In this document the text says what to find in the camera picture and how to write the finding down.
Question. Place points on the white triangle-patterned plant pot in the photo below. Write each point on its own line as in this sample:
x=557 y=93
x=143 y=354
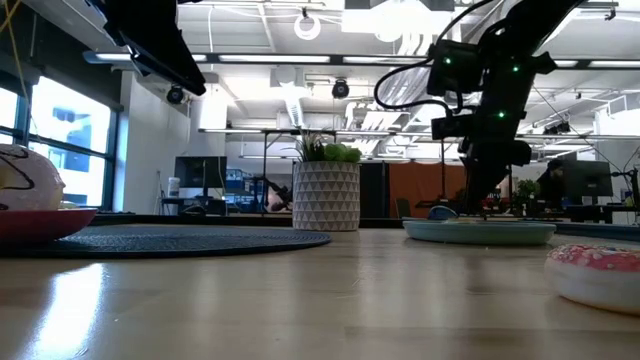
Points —
x=326 y=195

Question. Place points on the teal plate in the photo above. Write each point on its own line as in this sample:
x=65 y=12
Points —
x=480 y=232

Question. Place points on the dark round woven placemat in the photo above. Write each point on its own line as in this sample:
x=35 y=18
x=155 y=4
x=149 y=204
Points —
x=190 y=241

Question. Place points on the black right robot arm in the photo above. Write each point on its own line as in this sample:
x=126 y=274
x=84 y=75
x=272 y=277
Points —
x=537 y=25

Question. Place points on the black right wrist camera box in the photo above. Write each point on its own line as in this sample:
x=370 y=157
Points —
x=452 y=67

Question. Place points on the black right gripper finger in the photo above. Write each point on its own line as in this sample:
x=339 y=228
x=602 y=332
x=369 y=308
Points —
x=472 y=190
x=492 y=182

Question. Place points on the orange partition panel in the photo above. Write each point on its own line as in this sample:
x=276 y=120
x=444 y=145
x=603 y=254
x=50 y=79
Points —
x=425 y=187

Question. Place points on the person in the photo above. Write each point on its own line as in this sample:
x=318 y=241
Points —
x=551 y=182

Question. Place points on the window with dark frame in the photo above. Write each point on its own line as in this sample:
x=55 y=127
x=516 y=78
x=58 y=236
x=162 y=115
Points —
x=65 y=145

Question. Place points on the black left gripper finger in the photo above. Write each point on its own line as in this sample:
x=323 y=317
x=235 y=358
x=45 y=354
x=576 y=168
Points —
x=175 y=70

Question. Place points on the black ceiling camera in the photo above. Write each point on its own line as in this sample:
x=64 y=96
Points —
x=340 y=89
x=175 y=94

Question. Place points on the pink sprinkled donut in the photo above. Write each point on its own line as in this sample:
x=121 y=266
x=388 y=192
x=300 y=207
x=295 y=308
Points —
x=597 y=280

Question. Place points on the overhead rig crossbar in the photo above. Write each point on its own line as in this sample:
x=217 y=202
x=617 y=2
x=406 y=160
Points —
x=300 y=58

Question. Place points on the black computer monitor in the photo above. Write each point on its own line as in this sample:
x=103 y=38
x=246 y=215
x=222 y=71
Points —
x=592 y=178
x=200 y=171

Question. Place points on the small background potted plant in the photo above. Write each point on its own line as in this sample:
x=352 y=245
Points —
x=527 y=190

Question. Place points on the green potted plant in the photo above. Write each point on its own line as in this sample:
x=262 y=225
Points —
x=327 y=149

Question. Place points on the red plate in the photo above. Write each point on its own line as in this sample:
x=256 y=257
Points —
x=45 y=222

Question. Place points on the white container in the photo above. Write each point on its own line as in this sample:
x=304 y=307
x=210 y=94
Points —
x=173 y=187

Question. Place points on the blue rounded object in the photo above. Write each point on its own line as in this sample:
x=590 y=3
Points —
x=442 y=214

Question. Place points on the chocolate drizzled donut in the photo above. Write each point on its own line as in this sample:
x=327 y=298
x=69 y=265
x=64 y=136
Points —
x=27 y=180

